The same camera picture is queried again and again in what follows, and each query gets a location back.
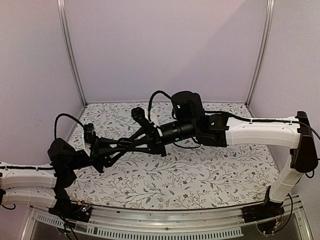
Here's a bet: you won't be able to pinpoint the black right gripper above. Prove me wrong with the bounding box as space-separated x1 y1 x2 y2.
126 120 197 157

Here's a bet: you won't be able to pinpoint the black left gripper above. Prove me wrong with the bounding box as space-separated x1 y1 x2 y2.
66 135 127 174

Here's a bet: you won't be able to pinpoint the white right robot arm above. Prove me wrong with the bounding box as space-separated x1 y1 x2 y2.
130 91 319 218

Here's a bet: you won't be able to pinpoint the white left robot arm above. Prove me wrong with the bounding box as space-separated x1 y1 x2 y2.
0 137 136 217

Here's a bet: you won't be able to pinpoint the floral patterned table mat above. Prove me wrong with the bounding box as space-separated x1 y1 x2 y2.
51 101 285 210

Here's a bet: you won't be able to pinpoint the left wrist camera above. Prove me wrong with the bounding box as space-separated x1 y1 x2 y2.
82 123 96 157

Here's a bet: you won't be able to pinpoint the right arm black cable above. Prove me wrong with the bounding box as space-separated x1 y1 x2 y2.
148 90 173 121

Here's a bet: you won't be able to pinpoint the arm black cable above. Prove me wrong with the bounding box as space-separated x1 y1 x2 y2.
53 112 86 141
148 90 173 121

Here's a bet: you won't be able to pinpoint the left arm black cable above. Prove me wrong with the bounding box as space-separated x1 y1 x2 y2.
53 112 86 141

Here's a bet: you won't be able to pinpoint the front aluminium rail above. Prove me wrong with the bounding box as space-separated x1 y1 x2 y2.
22 194 315 240

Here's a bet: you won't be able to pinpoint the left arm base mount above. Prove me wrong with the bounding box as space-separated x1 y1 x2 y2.
48 195 92 223

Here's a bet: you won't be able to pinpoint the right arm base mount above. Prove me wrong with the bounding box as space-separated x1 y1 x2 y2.
241 186 285 235

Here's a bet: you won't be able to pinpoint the left aluminium frame post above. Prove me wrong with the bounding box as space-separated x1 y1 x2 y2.
56 0 88 107

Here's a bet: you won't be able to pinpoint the aluminium frame post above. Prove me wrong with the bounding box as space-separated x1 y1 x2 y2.
245 0 275 108
56 0 88 107

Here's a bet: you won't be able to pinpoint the right aluminium frame post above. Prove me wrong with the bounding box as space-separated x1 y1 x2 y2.
245 0 275 108

